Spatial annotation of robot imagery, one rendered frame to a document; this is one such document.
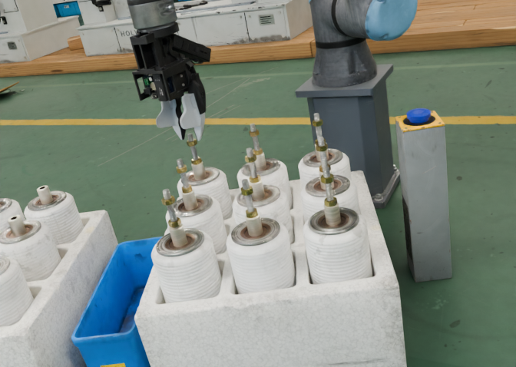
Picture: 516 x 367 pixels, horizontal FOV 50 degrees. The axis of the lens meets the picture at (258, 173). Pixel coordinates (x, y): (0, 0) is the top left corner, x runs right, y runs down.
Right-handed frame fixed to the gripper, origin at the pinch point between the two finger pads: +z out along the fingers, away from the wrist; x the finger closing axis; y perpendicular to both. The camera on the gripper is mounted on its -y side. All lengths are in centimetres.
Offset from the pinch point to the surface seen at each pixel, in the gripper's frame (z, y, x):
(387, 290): 17.0, 13.5, 41.1
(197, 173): 7.9, 1.7, 0.4
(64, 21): 9, -202, -279
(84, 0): -7, -172, -217
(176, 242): 8.3, 22.3, 12.0
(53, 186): 34, -26, -90
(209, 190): 10.3, 3.5, 3.8
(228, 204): 15.1, -0.1, 4.6
